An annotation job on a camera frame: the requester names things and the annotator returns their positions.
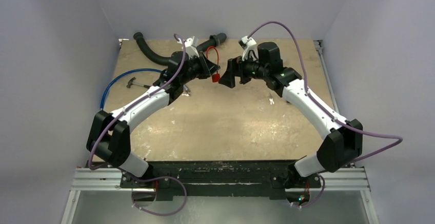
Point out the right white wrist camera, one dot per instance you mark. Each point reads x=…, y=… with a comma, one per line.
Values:
x=248, y=44

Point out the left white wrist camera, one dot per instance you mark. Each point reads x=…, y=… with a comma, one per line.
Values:
x=190, y=45

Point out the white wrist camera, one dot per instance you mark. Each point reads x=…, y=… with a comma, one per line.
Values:
x=248, y=44
x=190, y=45

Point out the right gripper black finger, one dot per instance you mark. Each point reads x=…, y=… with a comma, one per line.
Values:
x=228, y=80
x=232, y=67

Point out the aluminium frame rail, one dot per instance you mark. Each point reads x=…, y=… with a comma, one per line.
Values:
x=111, y=179

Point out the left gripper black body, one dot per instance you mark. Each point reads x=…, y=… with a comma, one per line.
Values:
x=203, y=72

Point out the small hammer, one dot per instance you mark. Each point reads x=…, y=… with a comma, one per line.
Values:
x=132, y=82

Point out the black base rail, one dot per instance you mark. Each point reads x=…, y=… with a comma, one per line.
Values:
x=166, y=178

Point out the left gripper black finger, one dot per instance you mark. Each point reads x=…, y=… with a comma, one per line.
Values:
x=209, y=65
x=212, y=71

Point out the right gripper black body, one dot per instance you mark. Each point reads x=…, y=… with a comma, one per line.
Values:
x=240, y=72

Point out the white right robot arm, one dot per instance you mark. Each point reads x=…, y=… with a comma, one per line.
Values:
x=341, y=142

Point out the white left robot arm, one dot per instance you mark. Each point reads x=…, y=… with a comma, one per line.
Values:
x=109, y=137

